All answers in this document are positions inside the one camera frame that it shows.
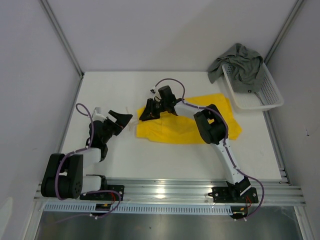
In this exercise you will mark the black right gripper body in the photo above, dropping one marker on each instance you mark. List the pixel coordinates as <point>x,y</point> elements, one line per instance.
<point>164,103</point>

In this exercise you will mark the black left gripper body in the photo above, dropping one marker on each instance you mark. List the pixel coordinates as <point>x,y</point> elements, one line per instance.
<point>110,128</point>

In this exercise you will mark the yellow shorts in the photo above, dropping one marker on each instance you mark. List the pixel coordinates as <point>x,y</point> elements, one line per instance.
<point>171,129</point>

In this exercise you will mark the grey shorts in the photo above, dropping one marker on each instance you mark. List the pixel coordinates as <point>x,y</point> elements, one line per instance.
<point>248,68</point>

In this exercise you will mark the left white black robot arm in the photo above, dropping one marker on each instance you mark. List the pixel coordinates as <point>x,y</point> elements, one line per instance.
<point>64,176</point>

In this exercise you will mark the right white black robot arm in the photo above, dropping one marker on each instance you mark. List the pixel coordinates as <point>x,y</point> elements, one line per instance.
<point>212,128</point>

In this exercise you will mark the white plastic basket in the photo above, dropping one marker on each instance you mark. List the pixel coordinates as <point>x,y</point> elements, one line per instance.
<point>266,98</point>

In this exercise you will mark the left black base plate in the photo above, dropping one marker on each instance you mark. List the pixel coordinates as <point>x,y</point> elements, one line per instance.
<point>111,193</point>

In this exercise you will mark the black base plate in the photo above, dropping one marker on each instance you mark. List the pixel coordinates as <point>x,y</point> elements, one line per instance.
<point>222,195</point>
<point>111,193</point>

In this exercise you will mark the white slotted cable duct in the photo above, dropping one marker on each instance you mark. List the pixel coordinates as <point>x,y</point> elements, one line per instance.
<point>130,208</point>

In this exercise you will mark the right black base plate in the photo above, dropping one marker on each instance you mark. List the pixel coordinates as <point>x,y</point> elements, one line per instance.
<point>222,195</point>

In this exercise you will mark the left aluminium frame post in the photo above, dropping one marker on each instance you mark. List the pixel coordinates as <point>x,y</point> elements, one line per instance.
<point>61,36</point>

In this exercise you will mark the aluminium frame post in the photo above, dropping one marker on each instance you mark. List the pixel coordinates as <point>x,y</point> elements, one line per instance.
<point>284,30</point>
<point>61,36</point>

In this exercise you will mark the right aluminium frame post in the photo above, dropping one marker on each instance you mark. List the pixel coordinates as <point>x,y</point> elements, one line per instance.
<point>284,30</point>

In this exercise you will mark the aluminium mounting rail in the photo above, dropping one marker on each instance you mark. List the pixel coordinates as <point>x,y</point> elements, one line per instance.
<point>195,192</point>

